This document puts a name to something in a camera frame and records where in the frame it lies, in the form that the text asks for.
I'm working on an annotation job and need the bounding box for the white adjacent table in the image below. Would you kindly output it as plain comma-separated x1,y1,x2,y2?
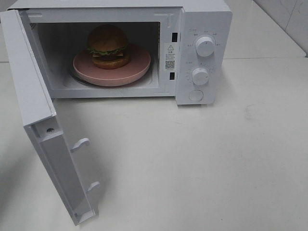
224,0,306,59

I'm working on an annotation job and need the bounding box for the white microwave door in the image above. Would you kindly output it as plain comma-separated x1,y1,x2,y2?
0,10,95,225

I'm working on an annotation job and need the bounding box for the white microwave knob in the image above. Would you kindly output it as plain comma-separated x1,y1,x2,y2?
195,35,215,57
192,68,210,86

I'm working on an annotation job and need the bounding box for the glass microwave turntable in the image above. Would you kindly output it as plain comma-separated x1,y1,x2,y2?
63,60,159,89

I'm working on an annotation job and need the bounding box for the white microwave oven body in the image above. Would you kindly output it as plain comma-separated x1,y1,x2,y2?
0,0,232,108

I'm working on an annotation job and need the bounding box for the pink round plate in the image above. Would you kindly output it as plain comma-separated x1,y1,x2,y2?
73,43,151,87

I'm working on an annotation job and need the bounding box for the white lower microwave knob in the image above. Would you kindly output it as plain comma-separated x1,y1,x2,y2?
192,68,210,86

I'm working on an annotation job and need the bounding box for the white upper microwave knob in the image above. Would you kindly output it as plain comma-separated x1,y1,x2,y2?
195,35,215,57

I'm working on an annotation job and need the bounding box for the burger with lettuce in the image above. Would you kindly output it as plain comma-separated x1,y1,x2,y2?
87,25,130,69

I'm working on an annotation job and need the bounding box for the round door release button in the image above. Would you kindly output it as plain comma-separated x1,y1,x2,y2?
189,90,204,102

